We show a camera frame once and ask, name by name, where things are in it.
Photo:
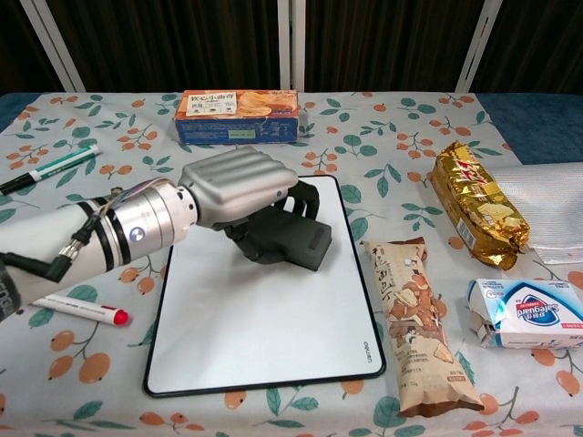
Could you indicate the white blue Safeguard soap box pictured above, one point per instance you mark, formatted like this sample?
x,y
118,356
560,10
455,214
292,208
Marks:
x,y
528,314

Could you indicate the brown bread snack package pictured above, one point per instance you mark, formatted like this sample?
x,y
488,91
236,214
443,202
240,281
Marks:
x,y
419,328

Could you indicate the clear plastic zip bag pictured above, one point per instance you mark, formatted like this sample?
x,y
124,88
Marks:
x,y
551,209

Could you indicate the orange blue cookie box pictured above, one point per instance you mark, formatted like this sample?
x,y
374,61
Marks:
x,y
237,118

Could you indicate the white deli whiteboard black frame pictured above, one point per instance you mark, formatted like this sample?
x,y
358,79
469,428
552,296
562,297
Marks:
x,y
264,328

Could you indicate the floral fruit pattern tablecloth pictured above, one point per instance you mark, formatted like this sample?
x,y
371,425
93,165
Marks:
x,y
387,155

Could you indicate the grey whiteboard eraser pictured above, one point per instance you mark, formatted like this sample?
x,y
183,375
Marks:
x,y
305,241

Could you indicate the white metal frame post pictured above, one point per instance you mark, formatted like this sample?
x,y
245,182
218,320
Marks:
x,y
291,45
476,50
54,50

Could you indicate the gold foil biscuit packet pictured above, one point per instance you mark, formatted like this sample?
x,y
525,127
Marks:
x,y
478,205

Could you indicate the red whiteboard marker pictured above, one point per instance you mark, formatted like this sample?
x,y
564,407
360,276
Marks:
x,y
91,311

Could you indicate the black pleated curtain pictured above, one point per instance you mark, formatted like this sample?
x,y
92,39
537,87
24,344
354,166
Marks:
x,y
182,41

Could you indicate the green whiteboard marker black cap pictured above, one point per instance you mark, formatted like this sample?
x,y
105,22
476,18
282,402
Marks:
x,y
59,165

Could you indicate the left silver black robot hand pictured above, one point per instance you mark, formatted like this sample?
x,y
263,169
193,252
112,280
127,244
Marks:
x,y
237,182

